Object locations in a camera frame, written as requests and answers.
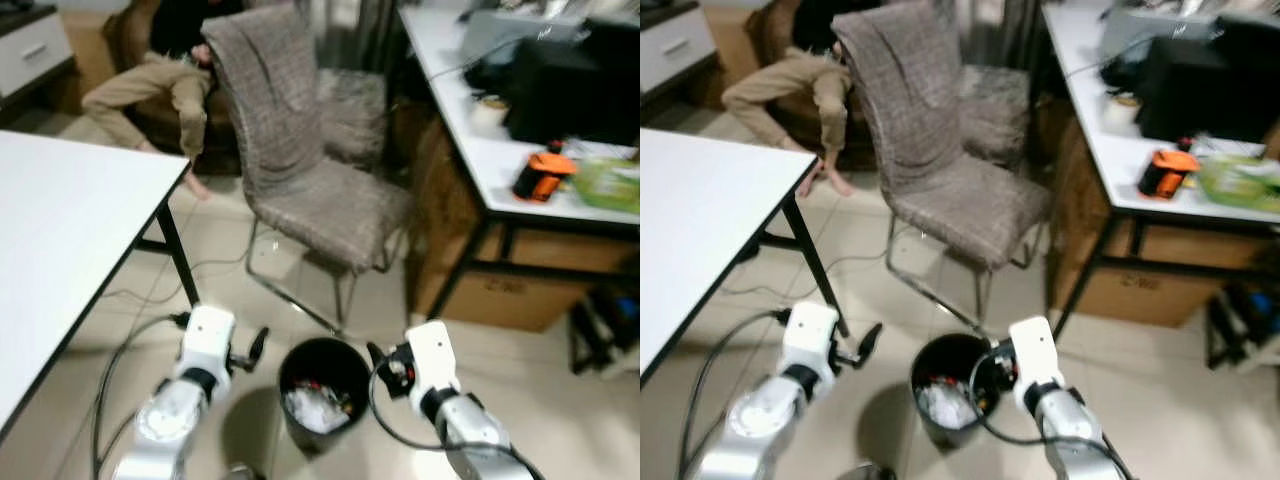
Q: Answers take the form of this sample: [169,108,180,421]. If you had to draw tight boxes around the black rubbish bin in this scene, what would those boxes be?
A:
[910,333,1004,451]
[278,337,373,457]

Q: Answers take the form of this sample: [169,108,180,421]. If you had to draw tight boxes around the crumpled white paper trash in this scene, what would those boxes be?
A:
[918,383,979,431]
[285,385,351,434]

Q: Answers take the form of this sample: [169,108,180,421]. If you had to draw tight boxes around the brown cardboard box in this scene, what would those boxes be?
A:
[1048,115,1271,329]
[408,118,629,333]

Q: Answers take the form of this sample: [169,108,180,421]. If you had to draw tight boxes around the black and blue floor device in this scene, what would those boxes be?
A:
[568,283,641,376]
[1205,280,1280,371]

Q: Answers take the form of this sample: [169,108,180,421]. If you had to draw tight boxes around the grey fabric chair chrome legs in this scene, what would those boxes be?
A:
[200,3,416,338]
[832,0,1053,336]

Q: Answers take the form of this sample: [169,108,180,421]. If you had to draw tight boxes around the grey patterned fabric chair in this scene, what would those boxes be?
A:
[955,65,1031,166]
[318,68,391,169]

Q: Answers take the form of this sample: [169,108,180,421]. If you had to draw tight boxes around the orange and black tool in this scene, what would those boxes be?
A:
[1137,138,1201,201]
[512,140,579,204]

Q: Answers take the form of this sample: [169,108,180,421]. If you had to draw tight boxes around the white cup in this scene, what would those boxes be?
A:
[1103,92,1143,129]
[470,95,511,133]

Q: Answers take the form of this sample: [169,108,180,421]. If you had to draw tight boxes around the seated person khaki trousers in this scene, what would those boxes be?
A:
[722,0,861,198]
[82,0,246,201]

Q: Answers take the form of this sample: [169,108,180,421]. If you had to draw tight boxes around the green plastic packet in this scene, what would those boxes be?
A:
[1195,152,1280,213]
[570,155,641,216]

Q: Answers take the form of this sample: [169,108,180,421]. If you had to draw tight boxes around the grey curtain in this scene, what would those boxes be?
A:
[295,0,401,73]
[950,0,1041,71]

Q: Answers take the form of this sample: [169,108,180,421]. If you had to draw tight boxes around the brown armchair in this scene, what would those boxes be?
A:
[745,0,881,171]
[100,0,241,176]

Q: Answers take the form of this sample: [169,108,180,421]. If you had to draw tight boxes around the black bag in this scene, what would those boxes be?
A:
[1100,15,1280,144]
[465,18,641,148]

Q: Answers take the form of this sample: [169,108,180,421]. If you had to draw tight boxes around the grey laptop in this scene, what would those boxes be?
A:
[1098,8,1221,63]
[460,10,591,69]

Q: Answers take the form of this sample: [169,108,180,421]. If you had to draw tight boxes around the white drawer cabinet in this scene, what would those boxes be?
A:
[0,5,76,101]
[640,0,716,96]

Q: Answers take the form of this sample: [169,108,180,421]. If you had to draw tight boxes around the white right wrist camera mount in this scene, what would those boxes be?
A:
[1008,316,1063,396]
[405,320,461,398]

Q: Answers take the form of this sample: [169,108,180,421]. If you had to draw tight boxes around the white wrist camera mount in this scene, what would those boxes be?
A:
[405,320,461,398]
[780,302,841,379]
[1008,316,1063,396]
[180,305,238,381]

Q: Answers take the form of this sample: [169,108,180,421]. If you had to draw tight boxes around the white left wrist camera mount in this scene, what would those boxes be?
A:
[780,302,841,379]
[180,305,238,381]

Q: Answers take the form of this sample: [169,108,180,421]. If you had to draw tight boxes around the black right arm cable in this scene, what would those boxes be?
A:
[967,345,1136,480]
[367,365,546,480]

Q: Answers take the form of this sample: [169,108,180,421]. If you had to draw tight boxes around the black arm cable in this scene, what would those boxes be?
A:
[676,308,791,480]
[367,365,546,480]
[90,312,193,480]
[967,345,1136,480]

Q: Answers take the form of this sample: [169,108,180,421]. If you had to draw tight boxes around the thin black floor cable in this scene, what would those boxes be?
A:
[720,245,901,299]
[100,245,263,304]

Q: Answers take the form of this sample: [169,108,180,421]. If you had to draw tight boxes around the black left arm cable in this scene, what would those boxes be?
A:
[676,308,791,480]
[90,312,193,480]

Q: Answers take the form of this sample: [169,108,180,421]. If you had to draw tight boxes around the white table black frame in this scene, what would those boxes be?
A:
[640,128,851,386]
[0,130,201,446]

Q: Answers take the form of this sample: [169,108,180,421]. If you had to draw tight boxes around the white desk black frame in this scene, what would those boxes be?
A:
[1040,0,1280,341]
[397,5,641,321]

